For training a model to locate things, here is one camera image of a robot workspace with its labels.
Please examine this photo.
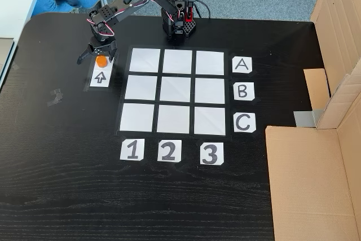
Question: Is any round orange token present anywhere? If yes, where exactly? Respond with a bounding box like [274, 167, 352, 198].
[95, 55, 108, 69]

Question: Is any white grid sheet black tape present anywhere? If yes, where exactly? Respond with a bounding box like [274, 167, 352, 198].
[113, 44, 234, 142]

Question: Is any white arrow paper sheet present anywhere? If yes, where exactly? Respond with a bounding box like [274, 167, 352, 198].
[83, 51, 120, 93]

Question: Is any crumpled black tape piece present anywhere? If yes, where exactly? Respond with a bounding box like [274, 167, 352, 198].
[46, 88, 64, 108]

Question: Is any paper sheet number 1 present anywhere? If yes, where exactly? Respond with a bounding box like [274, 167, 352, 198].
[120, 138, 146, 162]

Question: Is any paper sheet number 2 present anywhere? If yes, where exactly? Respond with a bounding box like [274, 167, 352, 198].
[157, 139, 183, 163]

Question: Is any paper sheet letter A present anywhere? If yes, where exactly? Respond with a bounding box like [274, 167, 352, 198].
[232, 56, 253, 75]

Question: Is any paper sheet letter B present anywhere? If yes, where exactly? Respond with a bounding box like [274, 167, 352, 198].
[233, 82, 256, 101]

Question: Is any paper sheet number 3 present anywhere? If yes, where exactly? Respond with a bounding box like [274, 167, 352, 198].
[200, 142, 225, 165]

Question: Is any paper sheet letter C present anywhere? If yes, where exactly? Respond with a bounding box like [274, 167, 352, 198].
[233, 112, 257, 133]

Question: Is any grey tape strip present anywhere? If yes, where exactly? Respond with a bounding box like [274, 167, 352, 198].
[293, 109, 323, 128]

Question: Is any brown cardboard box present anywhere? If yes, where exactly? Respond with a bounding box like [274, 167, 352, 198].
[265, 0, 361, 241]

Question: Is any black cable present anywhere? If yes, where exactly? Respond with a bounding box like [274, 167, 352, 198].
[193, 0, 212, 19]

